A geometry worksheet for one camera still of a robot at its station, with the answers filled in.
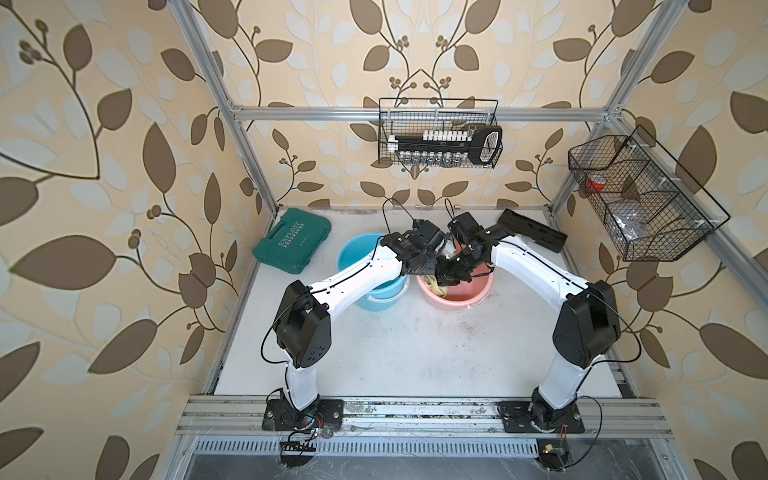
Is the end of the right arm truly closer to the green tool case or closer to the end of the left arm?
the end of the left arm

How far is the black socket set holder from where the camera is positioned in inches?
32.4

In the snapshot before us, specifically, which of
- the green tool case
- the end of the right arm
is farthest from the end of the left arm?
the green tool case

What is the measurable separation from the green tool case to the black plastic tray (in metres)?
0.71

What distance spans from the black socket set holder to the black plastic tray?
1.12ft

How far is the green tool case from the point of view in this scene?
3.39 ft

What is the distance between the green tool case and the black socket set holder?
0.44m

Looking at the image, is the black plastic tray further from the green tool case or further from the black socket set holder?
the green tool case

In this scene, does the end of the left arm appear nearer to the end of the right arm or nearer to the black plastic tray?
the end of the right arm

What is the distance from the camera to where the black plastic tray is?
3.62ft

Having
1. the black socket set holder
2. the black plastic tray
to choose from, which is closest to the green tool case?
the black socket set holder
